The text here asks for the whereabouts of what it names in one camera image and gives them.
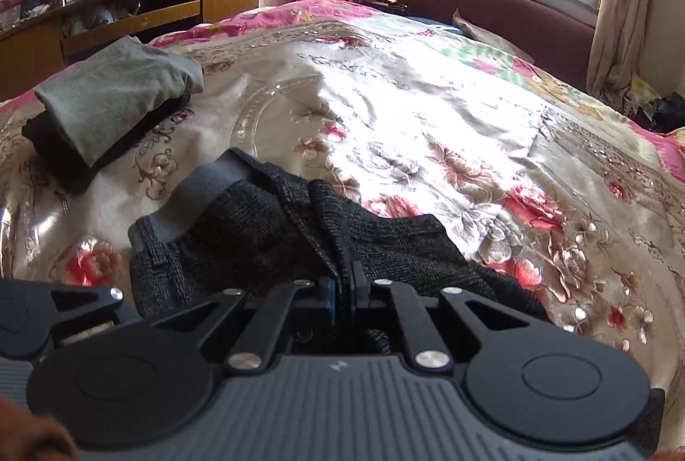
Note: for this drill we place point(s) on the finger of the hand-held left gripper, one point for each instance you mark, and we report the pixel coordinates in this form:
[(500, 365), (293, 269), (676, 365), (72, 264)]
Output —
[(101, 303)]

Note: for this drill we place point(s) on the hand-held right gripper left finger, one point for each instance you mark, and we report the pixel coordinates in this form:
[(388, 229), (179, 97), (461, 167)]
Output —
[(327, 300)]

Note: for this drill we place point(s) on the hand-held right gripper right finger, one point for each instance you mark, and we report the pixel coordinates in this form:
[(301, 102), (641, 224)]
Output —
[(354, 292)]

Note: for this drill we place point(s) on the folded black garment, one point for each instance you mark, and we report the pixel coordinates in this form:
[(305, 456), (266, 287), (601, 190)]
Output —
[(59, 156)]

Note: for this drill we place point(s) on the floral satin bedspread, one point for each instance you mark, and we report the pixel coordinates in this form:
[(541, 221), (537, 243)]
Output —
[(428, 118)]

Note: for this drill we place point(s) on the folded grey-green garment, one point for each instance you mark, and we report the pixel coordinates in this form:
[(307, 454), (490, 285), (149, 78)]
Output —
[(117, 86)]

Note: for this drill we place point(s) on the beige pillow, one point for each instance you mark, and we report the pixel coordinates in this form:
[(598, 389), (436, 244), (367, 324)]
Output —
[(489, 35)]

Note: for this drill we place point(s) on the black bag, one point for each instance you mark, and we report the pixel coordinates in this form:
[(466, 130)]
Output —
[(666, 113)]

